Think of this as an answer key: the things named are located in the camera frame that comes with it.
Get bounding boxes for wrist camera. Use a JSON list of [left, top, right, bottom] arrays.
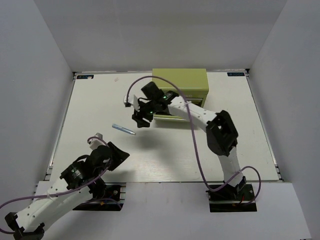
[[87, 132, 107, 150], [123, 94, 140, 111]]

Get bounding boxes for purple cable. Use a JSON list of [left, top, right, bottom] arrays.
[[0, 136, 123, 235], [126, 76, 261, 206]]

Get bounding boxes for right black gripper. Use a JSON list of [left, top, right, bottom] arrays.
[[133, 99, 159, 128]]

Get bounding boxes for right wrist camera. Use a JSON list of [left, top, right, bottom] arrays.
[[123, 94, 140, 111]]

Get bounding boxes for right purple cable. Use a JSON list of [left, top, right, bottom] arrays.
[[126, 76, 261, 206]]

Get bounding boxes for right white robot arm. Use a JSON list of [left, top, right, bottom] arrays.
[[124, 81, 246, 200]]

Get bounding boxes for blue label sticker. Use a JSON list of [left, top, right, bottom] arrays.
[[76, 74, 94, 80], [227, 72, 245, 77]]

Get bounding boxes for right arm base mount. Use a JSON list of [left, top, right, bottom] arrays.
[[206, 184, 257, 213]]

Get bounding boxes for right blue label sticker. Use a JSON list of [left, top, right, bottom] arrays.
[[227, 72, 245, 77]]

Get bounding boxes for left blue label sticker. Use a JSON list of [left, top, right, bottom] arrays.
[[76, 74, 94, 80]]

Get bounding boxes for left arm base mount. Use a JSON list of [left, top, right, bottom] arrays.
[[73, 183, 126, 212]]

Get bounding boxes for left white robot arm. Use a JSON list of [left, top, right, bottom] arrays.
[[5, 142, 130, 240]]

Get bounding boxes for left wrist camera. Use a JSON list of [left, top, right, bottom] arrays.
[[87, 132, 107, 150]]

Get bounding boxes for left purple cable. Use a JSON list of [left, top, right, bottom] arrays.
[[0, 136, 123, 235]]

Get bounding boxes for green metal drawer cabinet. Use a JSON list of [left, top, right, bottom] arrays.
[[152, 68, 209, 108]]

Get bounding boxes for clear blue pen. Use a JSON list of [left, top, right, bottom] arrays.
[[112, 123, 136, 136]]

